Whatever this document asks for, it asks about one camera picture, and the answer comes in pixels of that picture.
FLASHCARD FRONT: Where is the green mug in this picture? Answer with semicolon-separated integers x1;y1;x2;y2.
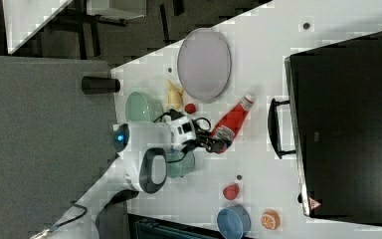
166;151;195;178

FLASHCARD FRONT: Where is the blue cup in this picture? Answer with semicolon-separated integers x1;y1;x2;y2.
217;204;251;239

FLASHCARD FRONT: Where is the red pink toy fruit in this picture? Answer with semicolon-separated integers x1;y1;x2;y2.
222;183;240;201

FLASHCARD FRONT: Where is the lilac round plate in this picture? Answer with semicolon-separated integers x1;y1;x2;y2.
177;28;232;103

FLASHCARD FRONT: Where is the red ketchup bottle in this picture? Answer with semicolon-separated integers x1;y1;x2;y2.
211;93;257;153

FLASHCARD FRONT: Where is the black cylinder post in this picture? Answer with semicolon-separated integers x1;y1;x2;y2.
82;77;120;95

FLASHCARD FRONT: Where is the green perforated colander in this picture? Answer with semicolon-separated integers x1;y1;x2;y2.
124;92;163;121

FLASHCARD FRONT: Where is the silver black toaster oven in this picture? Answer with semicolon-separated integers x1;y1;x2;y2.
285;31;382;226

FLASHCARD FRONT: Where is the peeled toy banana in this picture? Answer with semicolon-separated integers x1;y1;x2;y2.
165;80;184;111

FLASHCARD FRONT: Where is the dark blue crate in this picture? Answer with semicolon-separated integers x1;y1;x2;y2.
134;220;216;239

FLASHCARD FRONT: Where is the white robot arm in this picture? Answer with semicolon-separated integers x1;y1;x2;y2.
30;111;232;239

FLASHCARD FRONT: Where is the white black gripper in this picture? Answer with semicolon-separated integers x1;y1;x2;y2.
170;116;222;153

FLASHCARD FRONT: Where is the small red toy strawberry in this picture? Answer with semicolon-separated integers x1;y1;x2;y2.
185;104;197;115

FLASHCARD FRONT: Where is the toy orange half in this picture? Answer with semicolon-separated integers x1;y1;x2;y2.
261;209;281;230

